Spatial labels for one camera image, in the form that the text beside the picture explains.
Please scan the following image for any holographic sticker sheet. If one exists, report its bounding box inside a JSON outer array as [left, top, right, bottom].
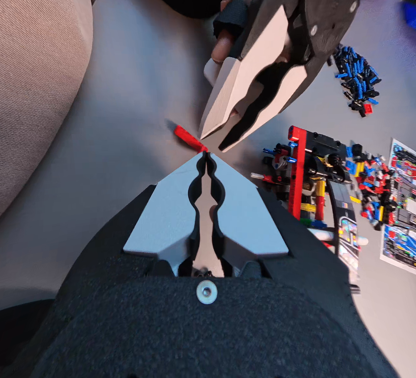
[[380, 138, 416, 274]]

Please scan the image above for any pile of mixed coloured pieces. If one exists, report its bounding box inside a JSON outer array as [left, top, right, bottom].
[[346, 144, 398, 230]]

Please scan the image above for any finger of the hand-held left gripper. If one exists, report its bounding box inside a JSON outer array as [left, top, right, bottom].
[[199, 5, 290, 140], [218, 64, 309, 153]]

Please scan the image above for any pile of black blue pins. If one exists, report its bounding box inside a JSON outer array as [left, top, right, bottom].
[[327, 45, 381, 118]]

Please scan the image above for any red angled lego beam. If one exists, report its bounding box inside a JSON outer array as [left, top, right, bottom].
[[174, 124, 208, 154]]

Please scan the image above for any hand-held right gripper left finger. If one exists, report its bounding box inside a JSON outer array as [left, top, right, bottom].
[[123, 151, 206, 277]]

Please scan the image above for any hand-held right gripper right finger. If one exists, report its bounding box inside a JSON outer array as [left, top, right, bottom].
[[207, 153, 290, 278]]

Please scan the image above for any lego car model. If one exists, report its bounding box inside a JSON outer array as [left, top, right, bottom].
[[250, 125, 369, 294]]

